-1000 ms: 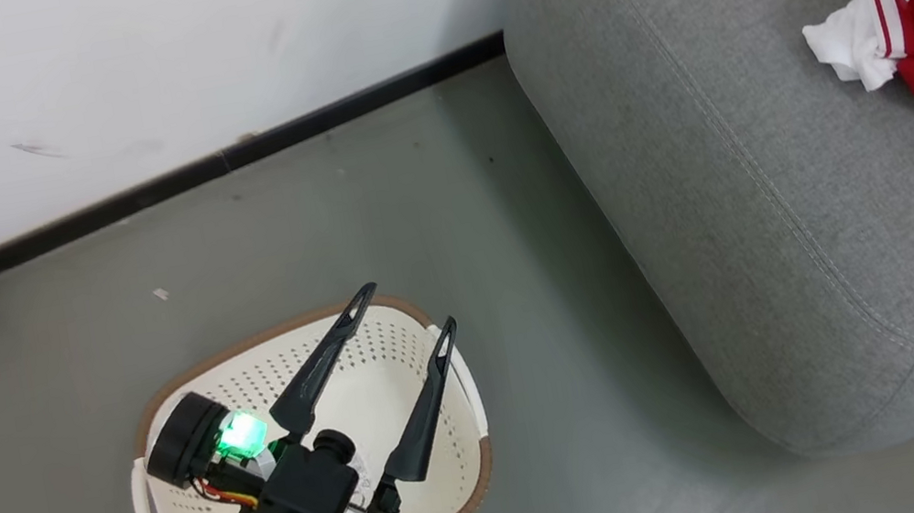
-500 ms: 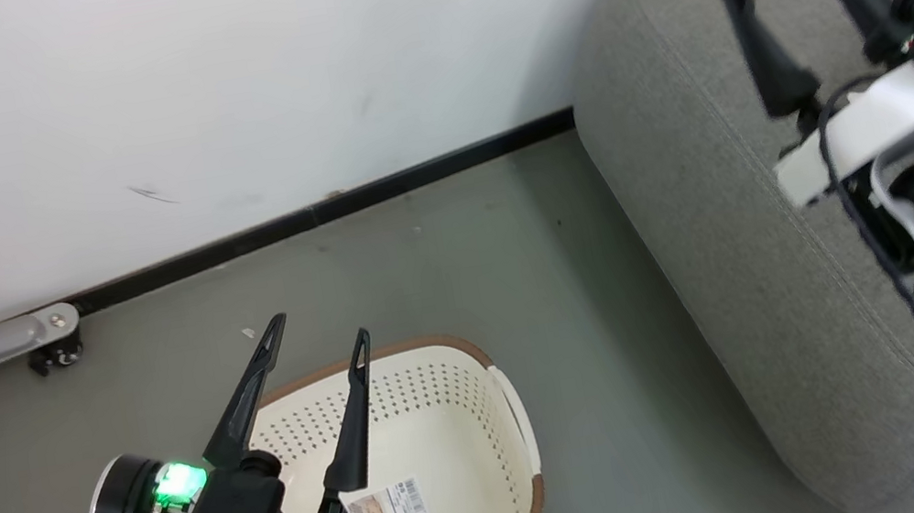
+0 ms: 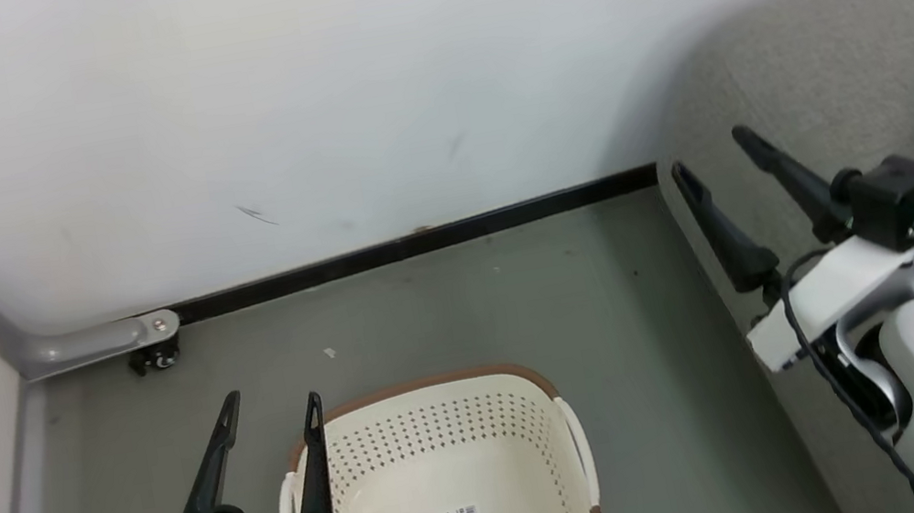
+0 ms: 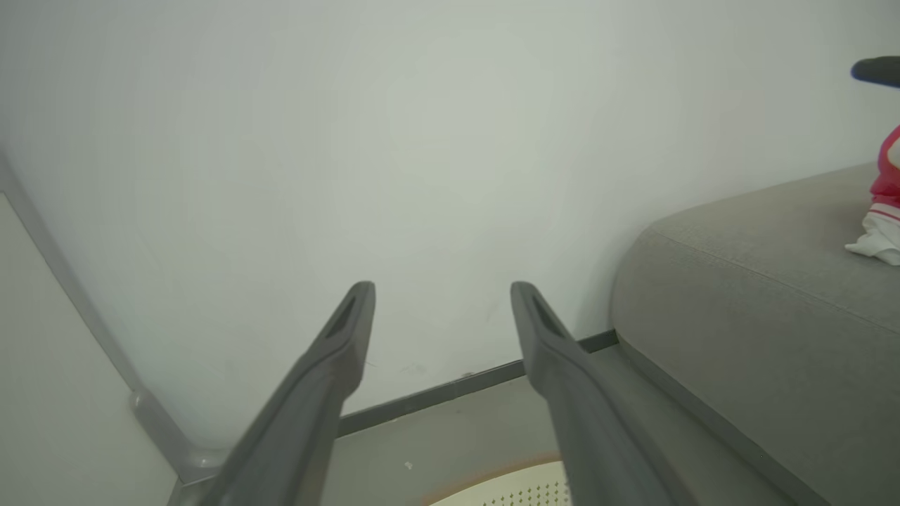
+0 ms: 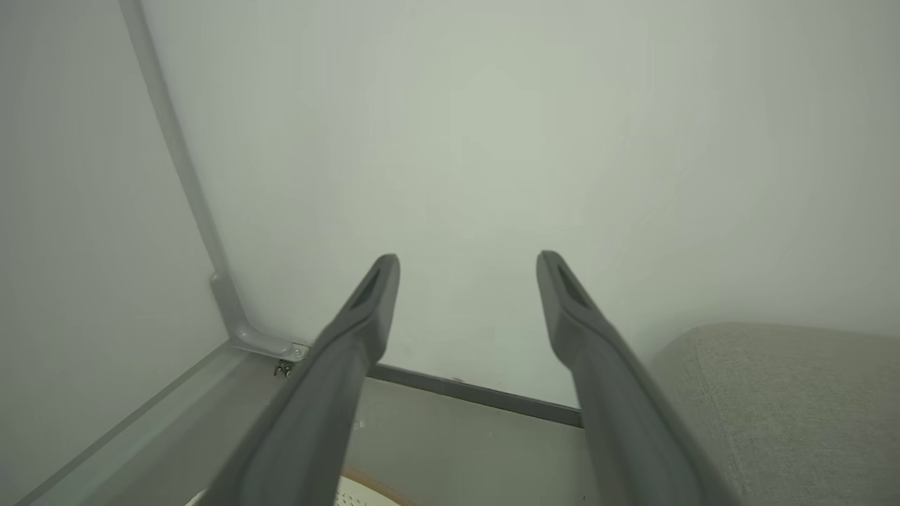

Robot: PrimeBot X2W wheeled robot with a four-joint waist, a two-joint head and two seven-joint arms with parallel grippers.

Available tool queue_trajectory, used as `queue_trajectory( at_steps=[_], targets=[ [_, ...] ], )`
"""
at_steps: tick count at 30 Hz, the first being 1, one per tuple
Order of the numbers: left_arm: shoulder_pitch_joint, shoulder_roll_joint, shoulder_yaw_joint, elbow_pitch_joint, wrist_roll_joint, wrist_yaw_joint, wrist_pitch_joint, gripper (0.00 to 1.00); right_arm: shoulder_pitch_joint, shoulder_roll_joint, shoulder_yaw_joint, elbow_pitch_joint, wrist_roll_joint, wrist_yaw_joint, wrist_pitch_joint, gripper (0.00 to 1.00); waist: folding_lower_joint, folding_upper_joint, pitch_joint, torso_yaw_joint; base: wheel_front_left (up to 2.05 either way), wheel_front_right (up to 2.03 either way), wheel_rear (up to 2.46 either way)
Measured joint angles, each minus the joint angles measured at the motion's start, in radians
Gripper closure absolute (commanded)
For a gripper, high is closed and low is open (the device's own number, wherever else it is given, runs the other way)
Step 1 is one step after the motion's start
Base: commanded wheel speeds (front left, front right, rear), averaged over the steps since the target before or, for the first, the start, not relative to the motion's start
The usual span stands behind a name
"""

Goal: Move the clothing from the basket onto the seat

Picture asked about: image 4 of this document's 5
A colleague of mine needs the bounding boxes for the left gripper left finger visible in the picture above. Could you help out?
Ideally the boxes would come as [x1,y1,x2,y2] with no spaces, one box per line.
[197,281,377,506]

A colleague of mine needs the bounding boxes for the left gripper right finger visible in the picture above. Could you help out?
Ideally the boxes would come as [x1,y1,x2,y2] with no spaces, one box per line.
[510,281,697,506]

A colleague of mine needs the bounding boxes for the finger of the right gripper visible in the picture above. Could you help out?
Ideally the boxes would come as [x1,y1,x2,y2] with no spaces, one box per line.
[850,56,900,89]

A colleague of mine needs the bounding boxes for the red basketball jersey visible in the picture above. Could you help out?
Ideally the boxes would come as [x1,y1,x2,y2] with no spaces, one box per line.
[869,125,900,210]

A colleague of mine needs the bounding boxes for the white clothing piece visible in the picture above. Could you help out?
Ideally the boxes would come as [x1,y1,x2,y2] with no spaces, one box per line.
[844,207,900,266]

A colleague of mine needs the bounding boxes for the white perforated laundry basket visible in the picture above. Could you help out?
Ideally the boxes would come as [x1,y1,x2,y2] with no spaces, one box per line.
[422,460,574,506]

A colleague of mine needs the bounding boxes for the black baseboard strip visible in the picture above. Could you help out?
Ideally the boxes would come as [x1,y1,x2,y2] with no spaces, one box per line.
[337,329,619,438]

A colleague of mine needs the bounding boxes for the grey fabric sofa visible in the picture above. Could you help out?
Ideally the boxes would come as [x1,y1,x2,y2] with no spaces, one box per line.
[610,162,900,506]

